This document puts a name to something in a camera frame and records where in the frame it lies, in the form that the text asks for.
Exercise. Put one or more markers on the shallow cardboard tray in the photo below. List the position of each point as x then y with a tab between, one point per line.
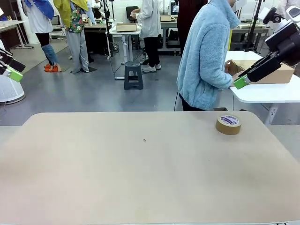
168	18
126	27

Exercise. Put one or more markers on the person with blue scarf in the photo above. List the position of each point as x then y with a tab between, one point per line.
39	21

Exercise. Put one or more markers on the wooden desk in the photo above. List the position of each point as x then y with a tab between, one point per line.
11	22

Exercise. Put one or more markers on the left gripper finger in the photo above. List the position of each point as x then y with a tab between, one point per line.
14	75
18	65

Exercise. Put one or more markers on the black tripod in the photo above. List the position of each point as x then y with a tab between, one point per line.
257	14

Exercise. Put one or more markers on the black office chair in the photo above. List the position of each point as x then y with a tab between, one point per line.
56	21

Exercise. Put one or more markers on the person's left hand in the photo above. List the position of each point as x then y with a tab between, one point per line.
228	65

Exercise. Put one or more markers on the brown packing tape roll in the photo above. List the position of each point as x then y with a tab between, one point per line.
228	130

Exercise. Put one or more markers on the mannequin in yellow jacket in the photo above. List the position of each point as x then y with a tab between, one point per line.
77	47

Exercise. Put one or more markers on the black flat floor plate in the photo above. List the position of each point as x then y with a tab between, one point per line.
220	109

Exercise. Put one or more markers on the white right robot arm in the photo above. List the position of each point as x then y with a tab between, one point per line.
294	12

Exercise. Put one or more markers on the orange shoe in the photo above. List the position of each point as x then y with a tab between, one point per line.
55	68
47	68

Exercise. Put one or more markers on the person in blue fleece jacket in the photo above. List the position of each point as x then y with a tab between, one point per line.
204	58

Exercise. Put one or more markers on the person's right forearm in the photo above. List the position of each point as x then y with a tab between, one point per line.
211	80

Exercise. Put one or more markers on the black desk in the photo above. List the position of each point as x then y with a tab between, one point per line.
96	39

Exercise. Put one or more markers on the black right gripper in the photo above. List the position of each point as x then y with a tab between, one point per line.
286	39

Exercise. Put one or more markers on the brown cardboard box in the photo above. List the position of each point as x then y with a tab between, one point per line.
287	75

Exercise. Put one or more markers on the black stand pole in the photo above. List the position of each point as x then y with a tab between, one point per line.
108	28

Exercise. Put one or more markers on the white standing desk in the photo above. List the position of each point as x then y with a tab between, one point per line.
124	47

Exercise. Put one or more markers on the person in white coat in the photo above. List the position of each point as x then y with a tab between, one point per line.
151	21

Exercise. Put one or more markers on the grey plastic stool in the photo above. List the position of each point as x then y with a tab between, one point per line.
133	65

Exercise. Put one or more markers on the person in dark red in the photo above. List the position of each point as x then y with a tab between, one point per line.
185	23

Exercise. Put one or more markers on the person's right hand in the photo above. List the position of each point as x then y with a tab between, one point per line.
238	75

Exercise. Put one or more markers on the white work table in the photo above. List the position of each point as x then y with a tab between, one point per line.
168	24

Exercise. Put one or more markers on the white side table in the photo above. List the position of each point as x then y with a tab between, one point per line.
269	93

